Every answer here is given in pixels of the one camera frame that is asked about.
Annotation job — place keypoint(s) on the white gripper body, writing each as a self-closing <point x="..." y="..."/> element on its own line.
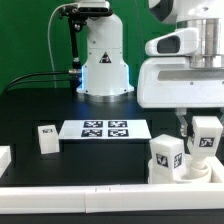
<point x="170" y="82"/>

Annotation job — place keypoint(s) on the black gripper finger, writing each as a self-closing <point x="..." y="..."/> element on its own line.
<point x="181" y="113"/>
<point x="222" y="116"/>

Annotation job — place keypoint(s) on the white round stool seat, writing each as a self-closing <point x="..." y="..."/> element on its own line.
<point x="206" y="175"/>

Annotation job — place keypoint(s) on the white left fence piece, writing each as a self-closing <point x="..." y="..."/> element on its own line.
<point x="5" y="158"/>

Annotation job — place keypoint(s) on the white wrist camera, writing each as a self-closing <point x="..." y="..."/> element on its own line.
<point x="184" y="41"/>

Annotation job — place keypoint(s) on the white marker base plate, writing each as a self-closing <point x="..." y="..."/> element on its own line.
<point x="104" y="130"/>

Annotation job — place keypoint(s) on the grey overhead camera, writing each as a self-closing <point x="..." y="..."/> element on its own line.
<point x="94" y="8"/>

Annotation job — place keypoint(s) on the white fence wall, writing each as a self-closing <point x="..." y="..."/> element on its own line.
<point x="114" y="198"/>

